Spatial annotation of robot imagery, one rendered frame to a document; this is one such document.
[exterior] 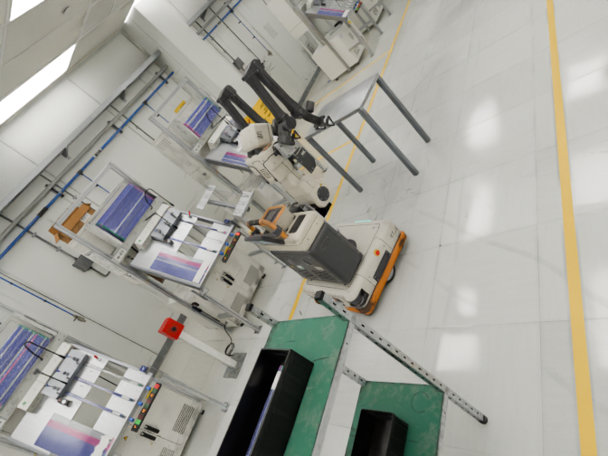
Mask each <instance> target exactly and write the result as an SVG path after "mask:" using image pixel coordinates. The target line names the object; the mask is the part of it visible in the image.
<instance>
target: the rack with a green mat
mask: <svg viewBox="0 0 608 456"><path fill-rule="evenodd" d="M314 299H315V300H316V301H317V302H319V303H320V304H321V305H323V306H324V307H325V308H327V309H328V310H330V311H331V312H332V313H334V314H335V315H332V316H324V317H315V318H299V319H291V320H282V321H278V320H276V319H275V318H273V317H271V316H270V315H268V314H267V313H265V312H264V311H262V310H261V309H259V308H257V307H256V306H255V305H253V304H252V303H249V304H247V306H246V308H245V310H246V311H247V312H249V313H251V314H252V315H253V316H254V317H256V318H258V319H259V320H261V321H262V322H264V323H265V324H267V325H268V326H270V327H271V332H270V334H269V336H268V338H267V341H266V343H265V346H264V348H290V349H292V350H294V351H295V352H297V353H298V354H300V355H302V356H304V357H305V358H307V359H308V360H309V361H310V362H312V363H314V366H313V368H312V371H311V374H310V377H309V381H308V384H307V387H306V390H305V393H304V395H303V398H302V401H301V404H300V407H299V411H298V414H297V417H296V420H295V423H294V425H293V428H292V431H291V434H290V438H289V441H288V444H287V447H286V450H285V452H284V455H283V456H320V453H321V449H322V445H323V442H324V439H325V435H326V431H327V428H328V422H329V419H330V415H331V412H332V408H333V405H334V402H335V398H336V394H337V389H338V385H339V382H340V378H341V375H342V374H343V375H345V376H347V377H348V378H350V379H351V380H353V381H355V382H356V383H358V384H359V385H361V387H360V391H359V395H358V399H357V403H356V409H355V414H354V418H353V422H352V425H351V430H350V434H349V437H348V441H347V448H346V452H345V456H351V451H352V448H353V444H354V439H355V436H356V428H357V424H358V420H359V415H360V412H361V409H370V410H377V411H384V412H390V413H394V414H395V415H396V416H397V417H399V418H400V419H402V420H403V421H404V422H406V423H408V430H407V434H406V441H405V446H404V456H442V446H443V437H444V429H445V421H446V412H447V403H448V399H449V400H451V401H452V402H453V403H455V404H456V405H458V406H459V407H460V408H461V409H462V410H463V411H465V412H466V413H468V414H469V415H470V416H472V417H473V418H474V419H476V420H477V421H478V422H479V423H481V424H486V423H487V422H488V417H487V416H486V415H484V414H483V413H481V412H480V411H479V410H477V409H476V408H475V407H473V406H472V405H471V404H469V403H468V402H467V401H465V400H464V399H463V398H461V397H460V396H459V395H458V394H456V393H455V392H453V391H452V390H451V389H450V388H449V387H448V386H447V385H445V384H444V383H442V382H441V381H440V380H439V379H437V378H436V377H435V376H433V375H432V374H430V373H429V372H428V371H427V370H425V369H424V368H423V367H421V366H420V365H418V364H417V363H416V362H415V361H413V360H412V359H411V358H410V357H409V356H407V355H406V354H405V353H404V352H402V351H401V350H400V349H398V348H397V347H395V346H394V345H393V344H392V343H390V342H389V341H388V340H386V339H385V338H384V337H382V336H381V335H380V334H378V333H377V332H376V331H374V330H373V329H372V328H371V327H369V326H368V325H367V324H366V323H365V322H363V321H362V320H361V319H360V318H358V317H357V316H356V315H354V314H353V313H351V312H350V311H349V310H348V309H346V308H345V307H343V306H342V305H341V304H339V303H338V302H337V301H336V300H334V299H333V298H331V297H330V296H329V295H328V294H327V293H326V292H325V291H323V290H318V291H316V294H315V297H314ZM354 329H355V330H356V331H358V332H359V333H360V334H362V335H363V336H364V337H366V338H367V339H369V340H370V341H371V342H373V343H374V344H375V345H377V346H378V347H380V348H381V349H382V350H384V351H385V352H386V353H387V354H388V355H389V356H391V357H393V358H394V359H395V360H397V361H398V362H399V363H401V364H402V365H403V366H405V367H406V368H408V369H409V370H410V371H412V372H413V373H414V374H416V375H417V376H419V377H420V378H421V379H422V380H423V381H424V382H426V383H427V384H415V383H400V382H386V381H371V380H365V378H363V377H362V376H360V375H358V374H357V373H355V372H354V371H352V370H351V369H349V368H348V367H346V366H344V364H345V361H346V358H347V351H348V348H349V345H350V341H351V337H352V334H353V331H354Z"/></svg>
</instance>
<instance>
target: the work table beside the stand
mask: <svg viewBox="0 0 608 456"><path fill-rule="evenodd" d="M376 82H377V84H378V85H379V86H380V87H381V89H382V90H383V91H384V92H385V94H386V95H387V96H388V97H389V99H390V100H391V101H392V102H393V104H394V105H395V106H396V107H397V108H398V109H399V110H400V111H401V113H402V114H403V115H404V117H405V118H406V119H407V120H408V121H409V123H410V124H411V125H412V126H413V128H414V129H415V130H416V132H417V133H418V134H419V135H420V136H421V138H422V139H423V140H424V142H425V143H428V142H430V140H431V139H430V138H429V136H428V135H427V134H426V133H425V131H424V130H423V129H422V127H421V126H420V125H419V124H418V122H417V121H416V120H415V119H414V117H413V116H412V115H411V113H410V112H409V111H408V110H407V108H406V107H405V106H404V104H403V103H402V102H401V101H400V100H399V99H398V98H397V96H396V95H395V94H394V92H393V91H392V90H391V89H390V87H389V86H388V85H387V84H386V82H385V81H384V80H383V78H382V77H381V76H380V75H379V73H378V72H377V73H375V74H374V75H372V76H370V77H369V78H367V79H366V80H364V81H362V82H360V83H359V84H357V85H356V86H355V87H353V88H351V89H350V90H348V91H346V92H344V93H343V94H341V95H340V96H338V97H336V98H335V99H333V100H332V101H330V102H329V103H327V104H325V105H324V106H323V107H322V108H321V110H320V112H319V113H318V117H320V116H323V115H324V116H326V117H325V118H324V122H325V123H326V118H327V116H330V117H331V119H332V120H333V122H334V123H335V125H337V126H338V127H339V128H340V129H341V130H342V131H343V132H344V134H345V135H346V136H347V137H348V138H349V139H350V140H351V141H352V142H353V143H354V144H355V145H356V147H357V148H358V149H359V150H360V151H361V152H362V153H363V154H364V155H365V156H366V157H367V158H368V159H369V161H370V162H371V163H372V164H373V163H374V162H375V161H376V159H375V158H374V157H373V156H372V155H371V154H370V153H369V152H368V151H367V149H366V148H365V147H364V146H363V145H362V144H361V143H360V142H359V141H358V140H357V138H356V137H355V136H354V135H353V134H352V133H351V132H350V131H349V130H348V129H347V127H346V126H345V125H344V124H343V123H342V122H341V121H343V120H344V119H347V118H349V117H351V116H353V115H355V114H356V113H357V112H358V113H359V114H360V116H361V117H362V118H363V119H364V120H365V121H366V122H367V124H368V125H369V126H370V127H371V128H372V129H373V130H374V132H375V133H376V134H377V135H378V136H379V137H380V138H381V139H382V140H383V141H384V142H385V143H386V145H387V146H388V147H389V148H390V149H391V150H392V151H393V152H394V154H395V155H396V156H397V157H398V158H399V159H400V161H401V162H402V163H403V164H404V165H405V166H406V167H407V169H408V170H409V171H410V172H411V173H412V174H413V176H418V174H419V171H418V170H417V169H416V168H415V166H414V165H413V164H412V163H411V162H410V161H409V159H408V158H407V157H406V156H405V155H404V153H403V152H402V151H401V150H400V149H399V148H398V146H397V145H396V144H395V143H394V142H393V141H392V139H390V138H389V137H388V136H387V135H386V133H385V132H384V131H383V130H382V129H381V128H380V126H379V125H378V124H377V123H376V122H375V120H374V119H373V118H372V117H371V116H370V115H369V113H368V112H367V111H366V110H365V109H364V106H365V104H366V101H367V99H368V97H369V95H370V93H371V91H372V89H373V88H374V86H375V83H376ZM313 127H314V124H312V125H311V127H310V129H309V131H308V133H307V135H306V136H305V137H304V138H305V139H306V140H307V141H308V142H309V143H310V145H311V146H313V147H314V148H315V149H316V150H317V151H318V152H319V154H320V155H321V156H323V157H324V158H325V159H326V160H327V161H328V162H329V164H330V165H332V166H333V167H334V168H335V169H336V170H337V171H338V173H339V174H340V175H342V176H343V177H344V178H345V179H346V180H347V181H348V183H349V184H351V185H352V186H353V187H354V188H355V189H356V190H357V192H358V193H361V192H363V188H362V187H361V186H360V185H359V184H358V183H357V182H356V181H355V180H354V179H353V178H352V177H351V176H350V175H349V174H348V173H347V172H346V171H345V170H344V169H343V168H342V167H341V166H340V165H339V164H338V163H337V162H336V161H335V160H334V159H333V158H332V157H331V156H330V155H329V154H328V153H327V152H326V151H325V150H324V149H323V148H322V146H321V145H320V144H319V143H318V142H317V141H316V140H315V139H314V138H313V137H314V136H316V135H317V134H319V133H320V132H322V131H324V130H326V129H328V128H331V127H332V126H330V127H327V128H326V129H319V130H315V129H314V128H313Z"/></svg>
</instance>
